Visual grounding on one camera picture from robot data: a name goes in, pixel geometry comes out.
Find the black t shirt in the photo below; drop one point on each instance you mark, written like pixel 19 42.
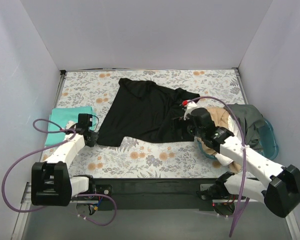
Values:
pixel 145 111

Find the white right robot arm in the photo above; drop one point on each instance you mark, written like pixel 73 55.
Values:
pixel 277 186

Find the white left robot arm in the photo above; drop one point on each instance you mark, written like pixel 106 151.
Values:
pixel 51 184

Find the folded teal t shirt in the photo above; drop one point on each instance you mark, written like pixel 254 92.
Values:
pixel 62 116

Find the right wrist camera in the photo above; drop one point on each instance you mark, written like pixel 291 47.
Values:
pixel 220 135

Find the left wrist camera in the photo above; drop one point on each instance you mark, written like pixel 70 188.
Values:
pixel 84 121

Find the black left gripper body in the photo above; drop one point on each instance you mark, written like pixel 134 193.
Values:
pixel 93 137

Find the grey green t shirt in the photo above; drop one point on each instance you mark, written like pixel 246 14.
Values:
pixel 251 120

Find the blue transparent plastic basket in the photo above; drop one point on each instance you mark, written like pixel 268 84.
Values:
pixel 269 147

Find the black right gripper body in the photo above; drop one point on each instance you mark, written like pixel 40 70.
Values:
pixel 190 122

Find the aluminium frame rail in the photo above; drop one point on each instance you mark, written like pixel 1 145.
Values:
pixel 62 223

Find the floral patterned table mat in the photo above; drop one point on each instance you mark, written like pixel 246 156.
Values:
pixel 136 158

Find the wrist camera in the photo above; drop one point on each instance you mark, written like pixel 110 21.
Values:
pixel 84 121
pixel 220 135

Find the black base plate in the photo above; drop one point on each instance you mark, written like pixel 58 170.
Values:
pixel 161 193

